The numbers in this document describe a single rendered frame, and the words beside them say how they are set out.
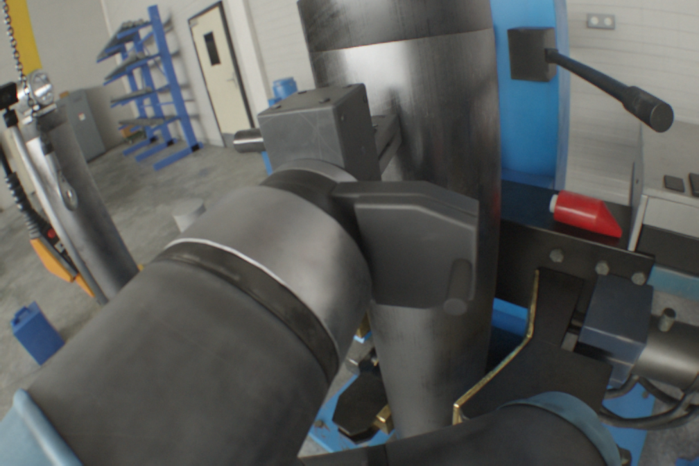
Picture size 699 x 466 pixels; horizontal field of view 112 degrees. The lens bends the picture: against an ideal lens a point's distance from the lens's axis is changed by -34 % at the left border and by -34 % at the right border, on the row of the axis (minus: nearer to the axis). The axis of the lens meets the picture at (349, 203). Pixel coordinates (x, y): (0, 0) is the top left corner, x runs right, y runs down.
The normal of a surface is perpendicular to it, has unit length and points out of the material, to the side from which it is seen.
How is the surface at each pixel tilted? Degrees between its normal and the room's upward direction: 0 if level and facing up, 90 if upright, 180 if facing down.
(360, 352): 0
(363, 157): 90
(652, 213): 90
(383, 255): 90
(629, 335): 0
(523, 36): 90
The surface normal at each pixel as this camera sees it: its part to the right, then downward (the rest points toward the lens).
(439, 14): 0.21, 0.44
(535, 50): -0.66, 0.47
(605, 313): -0.18, -0.86
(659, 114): -0.24, 0.51
